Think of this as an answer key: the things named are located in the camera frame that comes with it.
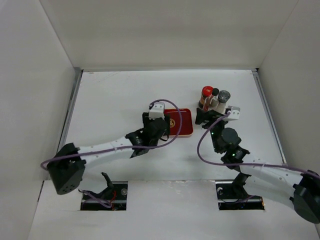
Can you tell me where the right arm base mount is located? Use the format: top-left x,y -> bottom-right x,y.
215,173 -> 265,211

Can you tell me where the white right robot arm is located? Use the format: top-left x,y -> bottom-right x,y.
195,106 -> 320,224

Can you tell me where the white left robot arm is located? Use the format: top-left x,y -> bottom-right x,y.
46,112 -> 170,195

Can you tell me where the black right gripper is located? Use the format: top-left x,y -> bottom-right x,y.
195,107 -> 231,153

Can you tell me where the tall black-cap vinegar bottle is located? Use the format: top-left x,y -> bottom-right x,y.
202,88 -> 220,112

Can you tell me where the red-lid chili sauce jar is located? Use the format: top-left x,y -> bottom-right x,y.
198,85 -> 214,109

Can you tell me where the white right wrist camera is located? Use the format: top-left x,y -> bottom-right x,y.
224,105 -> 241,122

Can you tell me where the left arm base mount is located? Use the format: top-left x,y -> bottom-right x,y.
79,172 -> 129,211

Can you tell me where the red rectangular tray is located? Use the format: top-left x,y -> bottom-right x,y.
164,108 -> 194,137

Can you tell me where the grey-cap white pepper shaker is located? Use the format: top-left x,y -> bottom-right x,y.
213,90 -> 231,114

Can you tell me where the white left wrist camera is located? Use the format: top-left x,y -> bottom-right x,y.
148,102 -> 165,120

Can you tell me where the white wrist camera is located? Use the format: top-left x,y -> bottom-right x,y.
224,105 -> 241,122
148,102 -> 165,120

